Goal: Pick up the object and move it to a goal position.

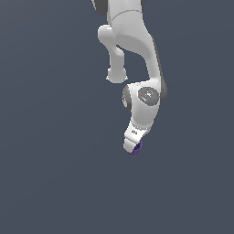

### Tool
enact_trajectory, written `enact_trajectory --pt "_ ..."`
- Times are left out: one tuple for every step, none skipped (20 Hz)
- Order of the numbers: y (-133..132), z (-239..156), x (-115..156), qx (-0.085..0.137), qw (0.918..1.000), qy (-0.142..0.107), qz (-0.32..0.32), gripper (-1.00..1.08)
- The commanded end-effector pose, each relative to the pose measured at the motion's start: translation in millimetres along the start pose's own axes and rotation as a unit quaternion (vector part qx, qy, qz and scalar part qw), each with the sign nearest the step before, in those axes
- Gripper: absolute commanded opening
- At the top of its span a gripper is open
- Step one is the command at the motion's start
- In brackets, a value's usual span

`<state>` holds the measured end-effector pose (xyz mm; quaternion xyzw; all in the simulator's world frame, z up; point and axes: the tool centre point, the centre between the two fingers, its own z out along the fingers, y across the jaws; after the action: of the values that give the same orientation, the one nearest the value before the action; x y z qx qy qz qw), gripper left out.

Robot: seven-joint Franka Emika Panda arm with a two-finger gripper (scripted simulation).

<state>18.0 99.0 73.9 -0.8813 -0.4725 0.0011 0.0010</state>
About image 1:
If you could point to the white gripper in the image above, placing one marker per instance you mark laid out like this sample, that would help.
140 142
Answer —
136 132

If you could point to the small purple object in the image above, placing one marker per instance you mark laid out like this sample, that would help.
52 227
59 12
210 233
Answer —
136 148

